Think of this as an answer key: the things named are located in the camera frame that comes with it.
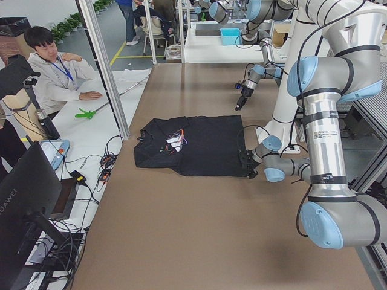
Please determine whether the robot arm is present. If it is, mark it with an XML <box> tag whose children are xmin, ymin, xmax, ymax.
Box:
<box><xmin>235</xmin><ymin>1</ymin><xmax>294</xmax><ymax>111</ymax></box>
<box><xmin>247</xmin><ymin>1</ymin><xmax>386</xmax><ymax>249</ymax></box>

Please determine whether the black t-shirt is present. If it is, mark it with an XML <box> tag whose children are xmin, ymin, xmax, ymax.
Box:
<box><xmin>134</xmin><ymin>115</ymin><xmax>249</xmax><ymax>177</ymax></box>

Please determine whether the black huawei monitor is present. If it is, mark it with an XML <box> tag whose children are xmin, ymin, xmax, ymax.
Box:
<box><xmin>1</xmin><ymin>142</ymin><xmax>77</xmax><ymax>289</ymax></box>

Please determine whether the orange grey usb hub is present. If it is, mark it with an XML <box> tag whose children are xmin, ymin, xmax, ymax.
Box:
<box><xmin>98</xmin><ymin>152</ymin><xmax>117</xmax><ymax>184</ymax></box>

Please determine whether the seated person in grey hoodie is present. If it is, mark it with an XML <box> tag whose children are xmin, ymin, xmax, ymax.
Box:
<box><xmin>24</xmin><ymin>26</ymin><xmax>102</xmax><ymax>118</ymax></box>

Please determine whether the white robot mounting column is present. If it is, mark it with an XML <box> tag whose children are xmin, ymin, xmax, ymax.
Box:
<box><xmin>255</xmin><ymin>0</ymin><xmax>387</xmax><ymax>155</ymax></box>

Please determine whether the blue plastic bin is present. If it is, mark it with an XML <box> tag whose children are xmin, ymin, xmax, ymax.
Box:
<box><xmin>220</xmin><ymin>28</ymin><xmax>242</xmax><ymax>46</ymax></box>

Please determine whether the green plastic tool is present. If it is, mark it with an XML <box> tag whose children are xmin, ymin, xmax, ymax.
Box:
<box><xmin>75</xmin><ymin>108</ymin><xmax>96</xmax><ymax>119</ymax></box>

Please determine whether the black water bottle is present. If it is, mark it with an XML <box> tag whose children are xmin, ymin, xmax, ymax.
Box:
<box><xmin>36</xmin><ymin>108</ymin><xmax>60</xmax><ymax>140</ymax></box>

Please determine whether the teach pendant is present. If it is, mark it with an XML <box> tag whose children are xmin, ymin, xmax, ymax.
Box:
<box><xmin>39</xmin><ymin>139</ymin><xmax>70</xmax><ymax>170</ymax></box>

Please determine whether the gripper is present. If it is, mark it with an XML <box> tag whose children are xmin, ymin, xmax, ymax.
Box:
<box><xmin>235</xmin><ymin>83</ymin><xmax>253</xmax><ymax>111</ymax></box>
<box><xmin>238</xmin><ymin>150</ymin><xmax>259</xmax><ymax>179</ymax></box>

